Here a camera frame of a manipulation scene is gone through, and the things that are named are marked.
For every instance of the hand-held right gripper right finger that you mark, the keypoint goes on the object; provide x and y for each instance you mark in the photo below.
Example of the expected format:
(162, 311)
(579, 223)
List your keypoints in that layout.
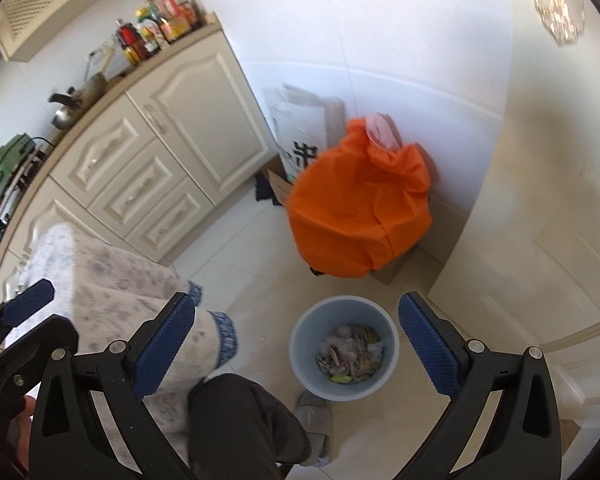
(430, 345)

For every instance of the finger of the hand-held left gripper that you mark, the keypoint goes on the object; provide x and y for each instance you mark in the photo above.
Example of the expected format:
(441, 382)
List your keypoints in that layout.
(27, 302)
(20, 360)

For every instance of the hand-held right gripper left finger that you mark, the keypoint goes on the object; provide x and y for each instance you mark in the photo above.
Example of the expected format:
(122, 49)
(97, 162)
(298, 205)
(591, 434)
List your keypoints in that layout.
(165, 345)

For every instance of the heap of wrappers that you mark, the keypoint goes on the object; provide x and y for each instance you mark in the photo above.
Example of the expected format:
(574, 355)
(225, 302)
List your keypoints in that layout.
(350, 355)

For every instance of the light blue bin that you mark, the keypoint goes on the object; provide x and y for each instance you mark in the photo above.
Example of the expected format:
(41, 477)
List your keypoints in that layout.
(305, 355)

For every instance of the person's left hand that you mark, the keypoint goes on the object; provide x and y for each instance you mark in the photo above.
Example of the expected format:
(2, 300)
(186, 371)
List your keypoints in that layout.
(24, 430)

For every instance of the round marble table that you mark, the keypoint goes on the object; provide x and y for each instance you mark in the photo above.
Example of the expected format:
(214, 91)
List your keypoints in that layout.
(105, 280)

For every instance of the brown cardboard box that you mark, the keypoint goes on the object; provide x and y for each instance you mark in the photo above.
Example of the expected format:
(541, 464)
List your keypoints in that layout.
(397, 265)

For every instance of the black gas stove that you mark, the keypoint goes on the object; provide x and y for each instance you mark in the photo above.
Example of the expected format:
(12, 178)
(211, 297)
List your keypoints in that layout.
(10, 210)

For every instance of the person's leg in dark pants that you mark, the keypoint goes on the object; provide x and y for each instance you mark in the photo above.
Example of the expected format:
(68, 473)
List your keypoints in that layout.
(240, 425)

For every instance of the cream cabinet drawer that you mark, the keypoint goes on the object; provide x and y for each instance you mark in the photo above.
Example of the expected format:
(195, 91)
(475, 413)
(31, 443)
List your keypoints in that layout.
(100, 152)
(172, 220)
(140, 187)

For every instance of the grey slipper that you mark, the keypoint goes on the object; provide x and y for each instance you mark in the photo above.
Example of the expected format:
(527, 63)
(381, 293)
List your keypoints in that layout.
(317, 425)

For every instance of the green electric cooking pot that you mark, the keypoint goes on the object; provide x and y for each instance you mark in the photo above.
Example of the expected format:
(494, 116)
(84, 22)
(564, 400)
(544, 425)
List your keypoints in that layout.
(7, 165)

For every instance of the orange fabric bag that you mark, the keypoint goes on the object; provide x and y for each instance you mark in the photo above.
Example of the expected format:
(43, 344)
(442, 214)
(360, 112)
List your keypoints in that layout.
(350, 210)

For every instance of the cream door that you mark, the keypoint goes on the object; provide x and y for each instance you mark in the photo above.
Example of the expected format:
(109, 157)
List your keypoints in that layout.
(555, 210)

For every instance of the dark cloth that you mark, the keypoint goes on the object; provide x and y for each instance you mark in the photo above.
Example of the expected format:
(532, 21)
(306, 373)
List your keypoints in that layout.
(265, 190)

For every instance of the steel wok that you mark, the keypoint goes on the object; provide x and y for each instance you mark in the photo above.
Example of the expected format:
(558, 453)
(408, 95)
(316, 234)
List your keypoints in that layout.
(80, 97)

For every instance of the pink white bag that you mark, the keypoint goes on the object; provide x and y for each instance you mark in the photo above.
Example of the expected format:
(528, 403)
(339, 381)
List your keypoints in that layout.
(382, 132)

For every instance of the white paper bag black print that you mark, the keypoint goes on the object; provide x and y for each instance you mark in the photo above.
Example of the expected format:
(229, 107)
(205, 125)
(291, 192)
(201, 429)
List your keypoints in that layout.
(300, 125)

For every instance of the cream lattice door cabinet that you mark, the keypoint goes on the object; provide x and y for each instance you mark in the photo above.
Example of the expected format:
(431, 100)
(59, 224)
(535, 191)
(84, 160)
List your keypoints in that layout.
(35, 0)

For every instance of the group of condiment bottles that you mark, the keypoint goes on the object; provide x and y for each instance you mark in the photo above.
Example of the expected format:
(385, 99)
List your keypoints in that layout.
(172, 12)

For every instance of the glittery wall ornament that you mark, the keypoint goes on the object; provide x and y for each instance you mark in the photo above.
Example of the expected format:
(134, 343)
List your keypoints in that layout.
(560, 10)

